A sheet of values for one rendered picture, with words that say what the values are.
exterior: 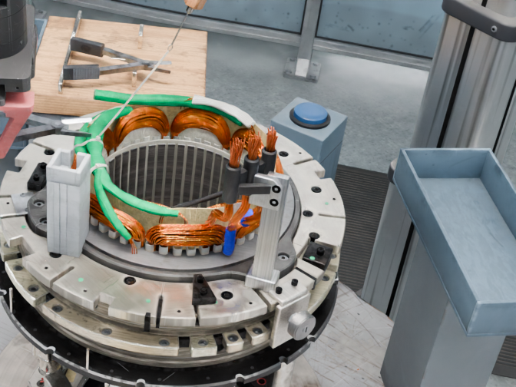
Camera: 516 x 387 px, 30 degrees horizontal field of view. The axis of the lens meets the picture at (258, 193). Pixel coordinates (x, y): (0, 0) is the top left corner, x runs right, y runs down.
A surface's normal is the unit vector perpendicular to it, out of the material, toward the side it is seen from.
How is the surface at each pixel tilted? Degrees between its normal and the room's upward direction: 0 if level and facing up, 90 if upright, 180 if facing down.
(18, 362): 0
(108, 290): 0
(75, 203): 90
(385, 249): 90
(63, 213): 90
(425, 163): 90
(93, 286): 0
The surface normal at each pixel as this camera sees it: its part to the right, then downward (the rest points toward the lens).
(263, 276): -0.26, 0.55
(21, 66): 0.13, -0.72
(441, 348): 0.17, 0.61
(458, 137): -0.72, 0.34
